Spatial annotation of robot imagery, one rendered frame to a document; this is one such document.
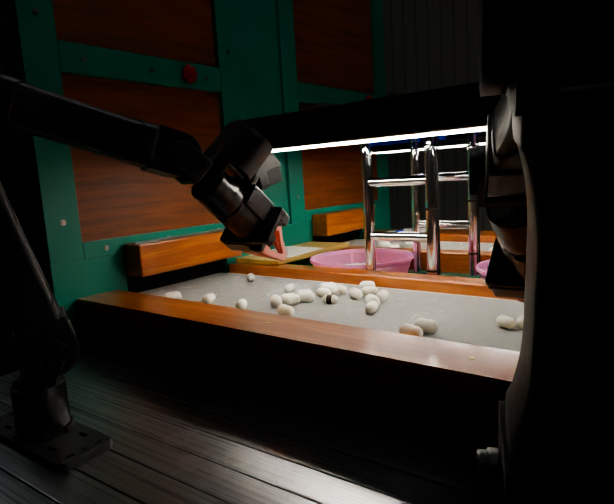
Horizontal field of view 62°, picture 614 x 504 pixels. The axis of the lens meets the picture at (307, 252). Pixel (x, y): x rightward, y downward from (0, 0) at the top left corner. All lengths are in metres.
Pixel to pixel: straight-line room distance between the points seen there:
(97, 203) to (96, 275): 0.15
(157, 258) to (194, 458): 0.61
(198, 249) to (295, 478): 0.75
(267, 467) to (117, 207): 0.74
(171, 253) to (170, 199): 0.15
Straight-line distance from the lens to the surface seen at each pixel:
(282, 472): 0.60
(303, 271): 1.20
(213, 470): 0.62
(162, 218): 1.26
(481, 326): 0.83
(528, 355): 0.29
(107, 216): 1.18
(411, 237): 1.11
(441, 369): 0.59
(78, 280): 1.14
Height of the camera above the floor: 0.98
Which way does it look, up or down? 8 degrees down
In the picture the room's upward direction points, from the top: 3 degrees counter-clockwise
